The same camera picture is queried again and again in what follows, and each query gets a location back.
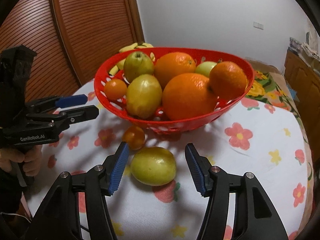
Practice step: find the wooden sideboard cabinet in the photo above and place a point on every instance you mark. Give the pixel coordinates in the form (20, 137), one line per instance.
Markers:
(305, 82)

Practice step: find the large orange front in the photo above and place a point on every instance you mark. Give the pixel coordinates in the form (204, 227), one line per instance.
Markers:
(188, 96)

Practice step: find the white wall switch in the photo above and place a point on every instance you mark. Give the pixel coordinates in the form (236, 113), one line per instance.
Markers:
(258, 25)

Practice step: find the person's left hand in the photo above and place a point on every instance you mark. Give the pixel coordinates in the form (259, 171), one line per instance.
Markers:
(32, 160)

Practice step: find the yellow-green pear front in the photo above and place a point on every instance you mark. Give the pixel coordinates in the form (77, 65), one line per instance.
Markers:
(136, 64)

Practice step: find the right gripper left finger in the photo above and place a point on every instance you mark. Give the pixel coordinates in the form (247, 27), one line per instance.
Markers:
(58, 214)

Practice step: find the small tangerine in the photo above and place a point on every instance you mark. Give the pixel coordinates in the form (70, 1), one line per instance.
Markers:
(115, 89)
(135, 138)

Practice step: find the yellow Pikachu plush toy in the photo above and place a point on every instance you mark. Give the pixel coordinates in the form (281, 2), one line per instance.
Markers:
(119, 66)

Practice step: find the yellow-green pear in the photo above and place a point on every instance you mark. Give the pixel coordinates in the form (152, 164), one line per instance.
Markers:
(143, 96)
(136, 64)

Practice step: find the large orange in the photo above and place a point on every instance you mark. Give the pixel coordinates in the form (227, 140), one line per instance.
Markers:
(171, 65)
(188, 96)

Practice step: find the cardboard box with cloth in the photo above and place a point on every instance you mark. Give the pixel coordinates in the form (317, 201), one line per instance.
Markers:
(308, 53)

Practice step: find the medium mandarin front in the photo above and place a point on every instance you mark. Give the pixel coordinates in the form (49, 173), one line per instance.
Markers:
(227, 80)

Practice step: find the green apple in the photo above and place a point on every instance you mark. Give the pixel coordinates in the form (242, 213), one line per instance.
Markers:
(154, 166)
(205, 67)

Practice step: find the colourful floral bed sheet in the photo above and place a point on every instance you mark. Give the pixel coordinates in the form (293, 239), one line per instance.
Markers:
(270, 86)

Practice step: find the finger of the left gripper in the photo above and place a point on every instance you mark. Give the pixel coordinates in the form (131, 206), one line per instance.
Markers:
(70, 101)
(81, 114)

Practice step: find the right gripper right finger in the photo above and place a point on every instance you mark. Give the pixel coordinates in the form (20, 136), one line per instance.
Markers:
(255, 216)

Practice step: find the wooden louvered wardrobe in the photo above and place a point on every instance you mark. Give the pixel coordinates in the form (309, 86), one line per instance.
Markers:
(72, 38)

